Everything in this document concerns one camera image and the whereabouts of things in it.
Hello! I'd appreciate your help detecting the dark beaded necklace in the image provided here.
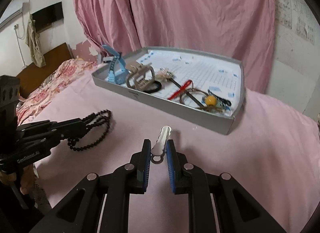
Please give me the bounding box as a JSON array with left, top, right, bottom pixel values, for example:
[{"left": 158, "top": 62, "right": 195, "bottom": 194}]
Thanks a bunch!
[{"left": 67, "top": 109, "right": 113, "bottom": 152}]

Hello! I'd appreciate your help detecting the light blue smart watch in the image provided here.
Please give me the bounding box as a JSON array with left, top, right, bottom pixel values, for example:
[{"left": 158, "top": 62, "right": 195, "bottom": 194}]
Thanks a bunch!
[{"left": 103, "top": 45, "right": 129, "bottom": 85}]

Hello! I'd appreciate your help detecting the white scalloped hair clip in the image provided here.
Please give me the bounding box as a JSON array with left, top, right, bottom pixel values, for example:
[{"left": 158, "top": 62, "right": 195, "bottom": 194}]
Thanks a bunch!
[{"left": 151, "top": 126, "right": 172, "bottom": 165}]

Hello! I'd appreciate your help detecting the beige claw hair clip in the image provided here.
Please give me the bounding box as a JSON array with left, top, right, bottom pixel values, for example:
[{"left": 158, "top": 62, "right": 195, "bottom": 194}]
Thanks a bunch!
[{"left": 125, "top": 62, "right": 155, "bottom": 91}]

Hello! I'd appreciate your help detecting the yellow bead hair tie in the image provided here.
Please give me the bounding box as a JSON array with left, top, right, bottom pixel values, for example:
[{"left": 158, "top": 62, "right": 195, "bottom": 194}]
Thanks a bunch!
[{"left": 179, "top": 87, "right": 226, "bottom": 115}]

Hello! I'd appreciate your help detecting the red cord bracelet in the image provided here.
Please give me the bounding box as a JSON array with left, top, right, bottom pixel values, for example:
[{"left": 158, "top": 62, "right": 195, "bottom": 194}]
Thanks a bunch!
[{"left": 166, "top": 79, "right": 194, "bottom": 101}]

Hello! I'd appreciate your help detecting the left hand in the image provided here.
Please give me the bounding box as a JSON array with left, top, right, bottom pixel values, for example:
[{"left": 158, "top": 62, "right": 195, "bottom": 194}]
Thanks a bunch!
[{"left": 1, "top": 164, "right": 36, "bottom": 195}]

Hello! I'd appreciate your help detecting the floral pink quilt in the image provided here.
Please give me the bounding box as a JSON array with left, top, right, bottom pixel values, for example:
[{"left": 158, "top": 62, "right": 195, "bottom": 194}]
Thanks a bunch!
[{"left": 16, "top": 58, "right": 98, "bottom": 125}]

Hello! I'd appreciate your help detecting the brown wooden headboard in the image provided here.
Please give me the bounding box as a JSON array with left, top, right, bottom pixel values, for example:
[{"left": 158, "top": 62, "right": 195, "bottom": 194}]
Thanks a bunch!
[{"left": 17, "top": 43, "right": 72, "bottom": 98}]

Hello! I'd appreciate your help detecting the pink bed sheet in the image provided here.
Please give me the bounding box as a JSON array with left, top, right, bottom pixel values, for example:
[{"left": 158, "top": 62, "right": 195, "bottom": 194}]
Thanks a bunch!
[{"left": 36, "top": 73, "right": 319, "bottom": 232}]

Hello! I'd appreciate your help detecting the hanging beige cloth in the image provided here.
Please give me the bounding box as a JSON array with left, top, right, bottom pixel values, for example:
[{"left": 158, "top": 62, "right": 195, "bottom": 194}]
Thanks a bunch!
[{"left": 25, "top": 14, "right": 46, "bottom": 68}]

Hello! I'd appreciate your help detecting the grey tray with grid paper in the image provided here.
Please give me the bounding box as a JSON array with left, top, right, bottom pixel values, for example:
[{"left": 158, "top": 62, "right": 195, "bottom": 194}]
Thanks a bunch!
[{"left": 92, "top": 47, "right": 245, "bottom": 135}]

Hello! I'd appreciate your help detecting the pink curtain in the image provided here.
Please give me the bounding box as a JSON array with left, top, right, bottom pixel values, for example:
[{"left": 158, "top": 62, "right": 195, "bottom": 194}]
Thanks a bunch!
[{"left": 73, "top": 0, "right": 276, "bottom": 93}]

